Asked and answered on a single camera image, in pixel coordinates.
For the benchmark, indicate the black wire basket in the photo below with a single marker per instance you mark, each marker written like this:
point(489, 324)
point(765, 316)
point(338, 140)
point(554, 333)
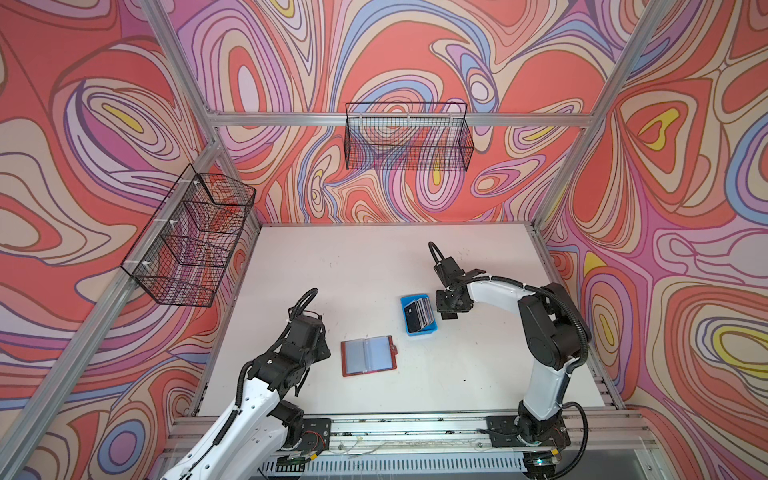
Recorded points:
point(407, 135)
point(200, 222)

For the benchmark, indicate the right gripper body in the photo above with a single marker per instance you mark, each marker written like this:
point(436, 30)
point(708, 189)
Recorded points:
point(447, 303)

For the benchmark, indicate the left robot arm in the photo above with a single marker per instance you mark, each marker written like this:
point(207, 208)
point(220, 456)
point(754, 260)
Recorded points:
point(260, 421)

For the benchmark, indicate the red leather card holder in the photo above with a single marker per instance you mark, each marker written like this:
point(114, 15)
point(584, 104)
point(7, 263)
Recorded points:
point(368, 355)

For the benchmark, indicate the dark credit card stack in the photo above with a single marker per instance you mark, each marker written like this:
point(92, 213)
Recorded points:
point(418, 315)

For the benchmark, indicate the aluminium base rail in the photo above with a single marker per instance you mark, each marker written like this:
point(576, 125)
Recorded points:
point(617, 444)

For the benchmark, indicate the black wire basket left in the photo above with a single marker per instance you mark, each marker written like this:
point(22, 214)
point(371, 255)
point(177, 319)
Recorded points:
point(200, 222)

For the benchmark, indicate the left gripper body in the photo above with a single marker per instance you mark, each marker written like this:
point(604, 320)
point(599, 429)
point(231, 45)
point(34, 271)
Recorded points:
point(321, 351)

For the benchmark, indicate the black wire basket back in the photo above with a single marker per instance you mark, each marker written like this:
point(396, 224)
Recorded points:
point(407, 135)

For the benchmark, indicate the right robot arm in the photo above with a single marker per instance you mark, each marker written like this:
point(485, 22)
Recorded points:
point(554, 330)

